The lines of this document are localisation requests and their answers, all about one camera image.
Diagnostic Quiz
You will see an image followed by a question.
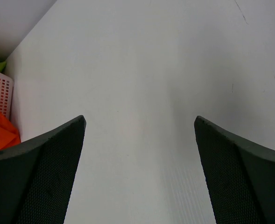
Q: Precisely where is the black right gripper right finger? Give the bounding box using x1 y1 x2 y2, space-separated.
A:
194 116 275 224

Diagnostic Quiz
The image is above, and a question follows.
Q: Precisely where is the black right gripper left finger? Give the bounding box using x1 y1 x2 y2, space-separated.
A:
0 115 86 224

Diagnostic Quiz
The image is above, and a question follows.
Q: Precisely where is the white perforated plastic basket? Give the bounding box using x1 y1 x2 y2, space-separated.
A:
0 73 14 119

